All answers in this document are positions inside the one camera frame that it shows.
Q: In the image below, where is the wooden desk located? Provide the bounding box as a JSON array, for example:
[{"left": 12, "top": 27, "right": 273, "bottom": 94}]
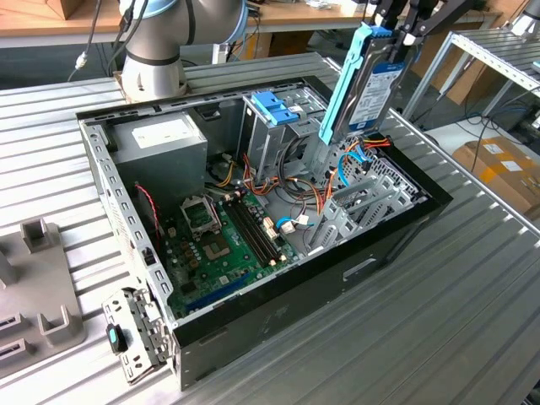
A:
[{"left": 0, "top": 0, "right": 505, "bottom": 81}]

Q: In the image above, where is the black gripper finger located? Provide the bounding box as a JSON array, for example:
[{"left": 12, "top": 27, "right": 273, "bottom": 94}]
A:
[
  {"left": 370, "top": 0, "right": 404, "bottom": 30},
  {"left": 390, "top": 0, "right": 478, "bottom": 64}
]

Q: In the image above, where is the hard disk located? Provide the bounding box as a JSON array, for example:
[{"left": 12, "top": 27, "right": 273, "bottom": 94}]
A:
[{"left": 318, "top": 23, "right": 408, "bottom": 147}]

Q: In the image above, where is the blue data wire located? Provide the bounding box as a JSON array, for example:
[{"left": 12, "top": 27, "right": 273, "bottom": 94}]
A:
[{"left": 335, "top": 142, "right": 372, "bottom": 189}]

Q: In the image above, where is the cardboard box with labels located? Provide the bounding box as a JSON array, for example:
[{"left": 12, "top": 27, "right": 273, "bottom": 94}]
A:
[{"left": 451, "top": 135, "right": 540, "bottom": 220}]

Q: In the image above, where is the brown cardboard box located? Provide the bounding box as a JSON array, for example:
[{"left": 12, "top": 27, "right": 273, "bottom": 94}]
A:
[
  {"left": 251, "top": 30, "right": 316, "bottom": 59},
  {"left": 404, "top": 24, "right": 507, "bottom": 106}
]

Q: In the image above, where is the orange black wire bundle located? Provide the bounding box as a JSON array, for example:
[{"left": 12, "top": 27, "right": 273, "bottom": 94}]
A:
[{"left": 242, "top": 151, "right": 334, "bottom": 216}]

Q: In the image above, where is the grey power supply unit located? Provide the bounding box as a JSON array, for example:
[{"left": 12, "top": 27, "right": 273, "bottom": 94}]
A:
[{"left": 107, "top": 110, "right": 208, "bottom": 216}]

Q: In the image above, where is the yellow orange wire bundle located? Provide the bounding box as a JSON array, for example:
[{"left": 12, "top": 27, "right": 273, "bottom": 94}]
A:
[{"left": 208, "top": 154, "right": 235, "bottom": 189}]

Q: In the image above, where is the black latch with teal button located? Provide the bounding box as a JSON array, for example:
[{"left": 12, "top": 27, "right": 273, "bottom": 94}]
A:
[{"left": 105, "top": 323, "right": 130, "bottom": 354}]

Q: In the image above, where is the metal socket cover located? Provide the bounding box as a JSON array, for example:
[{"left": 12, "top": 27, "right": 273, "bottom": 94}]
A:
[{"left": 180, "top": 194, "right": 224, "bottom": 236}]

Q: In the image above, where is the red black fan wire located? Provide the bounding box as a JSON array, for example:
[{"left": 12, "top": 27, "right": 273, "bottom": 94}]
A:
[{"left": 133, "top": 181, "right": 165, "bottom": 237}]

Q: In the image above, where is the blue plastic bay latch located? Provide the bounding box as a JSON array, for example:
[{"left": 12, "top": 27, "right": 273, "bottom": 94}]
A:
[{"left": 251, "top": 92, "right": 304, "bottom": 127}]

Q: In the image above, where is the metal slot cover bracket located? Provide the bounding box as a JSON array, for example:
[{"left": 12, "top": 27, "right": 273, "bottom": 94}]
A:
[{"left": 100, "top": 286, "right": 176, "bottom": 386}]

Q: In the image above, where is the black case fan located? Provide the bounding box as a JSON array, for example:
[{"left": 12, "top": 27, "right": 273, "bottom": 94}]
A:
[{"left": 134, "top": 183, "right": 165, "bottom": 254}]

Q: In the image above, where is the blue expansion slot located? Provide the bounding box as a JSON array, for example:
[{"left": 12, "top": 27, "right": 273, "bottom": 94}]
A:
[{"left": 185, "top": 273, "right": 251, "bottom": 312}]

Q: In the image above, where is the orange red power wire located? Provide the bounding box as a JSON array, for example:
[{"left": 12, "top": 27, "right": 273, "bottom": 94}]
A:
[{"left": 362, "top": 133, "right": 393, "bottom": 151}]

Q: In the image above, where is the black RAM slot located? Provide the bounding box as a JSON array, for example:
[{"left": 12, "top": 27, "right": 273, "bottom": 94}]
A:
[
  {"left": 234, "top": 197, "right": 283, "bottom": 262},
  {"left": 222, "top": 201, "right": 271, "bottom": 267}
]

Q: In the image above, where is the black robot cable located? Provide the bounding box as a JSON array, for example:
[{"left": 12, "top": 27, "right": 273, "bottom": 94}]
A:
[{"left": 67, "top": 0, "right": 151, "bottom": 84}]

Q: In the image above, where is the brown wooden box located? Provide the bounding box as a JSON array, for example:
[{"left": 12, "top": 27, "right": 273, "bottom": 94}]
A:
[{"left": 44, "top": 0, "right": 85, "bottom": 21}]

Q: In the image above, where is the grey parts rack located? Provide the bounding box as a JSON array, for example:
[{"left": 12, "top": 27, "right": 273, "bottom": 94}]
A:
[{"left": 0, "top": 217, "right": 89, "bottom": 381}]

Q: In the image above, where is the grey metal drive cage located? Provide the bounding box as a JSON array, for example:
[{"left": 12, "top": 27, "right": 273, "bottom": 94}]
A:
[{"left": 235, "top": 82, "right": 338, "bottom": 182}]

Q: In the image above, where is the blue wire with white plug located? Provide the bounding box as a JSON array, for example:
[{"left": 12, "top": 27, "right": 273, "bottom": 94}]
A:
[{"left": 276, "top": 214, "right": 316, "bottom": 234}]

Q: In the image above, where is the CPU socket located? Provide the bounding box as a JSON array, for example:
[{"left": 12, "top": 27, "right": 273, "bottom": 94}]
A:
[{"left": 201, "top": 234, "right": 232, "bottom": 262}]

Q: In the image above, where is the green motherboard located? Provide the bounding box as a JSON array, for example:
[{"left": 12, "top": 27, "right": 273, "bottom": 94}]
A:
[{"left": 158, "top": 192, "right": 303, "bottom": 320}]

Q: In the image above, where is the black PC case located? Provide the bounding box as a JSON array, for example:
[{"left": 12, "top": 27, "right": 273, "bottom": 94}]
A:
[{"left": 75, "top": 74, "right": 455, "bottom": 392}]

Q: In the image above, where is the perforated metal disk bay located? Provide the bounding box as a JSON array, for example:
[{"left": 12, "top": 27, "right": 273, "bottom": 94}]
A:
[{"left": 303, "top": 124, "right": 427, "bottom": 257}]

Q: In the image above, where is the metal frame slat table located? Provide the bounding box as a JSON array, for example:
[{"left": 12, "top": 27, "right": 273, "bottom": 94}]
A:
[{"left": 402, "top": 27, "right": 540, "bottom": 123}]

